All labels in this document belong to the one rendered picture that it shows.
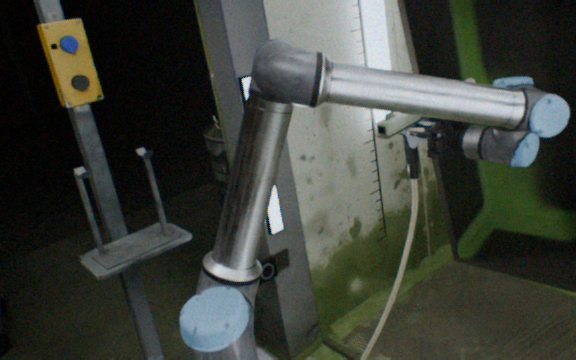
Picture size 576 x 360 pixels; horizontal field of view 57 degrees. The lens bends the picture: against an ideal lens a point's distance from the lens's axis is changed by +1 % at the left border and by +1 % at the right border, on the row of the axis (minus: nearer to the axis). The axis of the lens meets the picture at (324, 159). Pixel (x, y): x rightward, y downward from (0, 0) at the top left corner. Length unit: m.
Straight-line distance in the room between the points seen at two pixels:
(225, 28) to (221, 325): 1.08
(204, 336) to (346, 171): 1.30
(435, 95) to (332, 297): 1.52
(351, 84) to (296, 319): 1.47
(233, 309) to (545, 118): 0.78
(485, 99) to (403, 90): 0.18
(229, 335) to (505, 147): 0.78
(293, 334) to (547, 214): 1.16
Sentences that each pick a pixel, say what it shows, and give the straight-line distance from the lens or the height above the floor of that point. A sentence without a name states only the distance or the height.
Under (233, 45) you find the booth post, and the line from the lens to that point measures 1.91.
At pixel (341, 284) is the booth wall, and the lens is 2.47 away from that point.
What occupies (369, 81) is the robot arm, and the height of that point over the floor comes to 1.35.
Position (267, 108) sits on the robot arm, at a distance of 1.18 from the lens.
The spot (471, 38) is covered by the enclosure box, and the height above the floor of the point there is 1.28.
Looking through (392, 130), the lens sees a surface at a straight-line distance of 1.43.
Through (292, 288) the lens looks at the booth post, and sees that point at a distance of 2.27.
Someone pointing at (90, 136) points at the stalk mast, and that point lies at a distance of 1.93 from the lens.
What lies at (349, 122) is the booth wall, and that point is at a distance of 2.29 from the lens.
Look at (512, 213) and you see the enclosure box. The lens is 2.35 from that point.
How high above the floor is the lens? 1.55
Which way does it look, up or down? 18 degrees down
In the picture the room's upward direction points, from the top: 9 degrees counter-clockwise
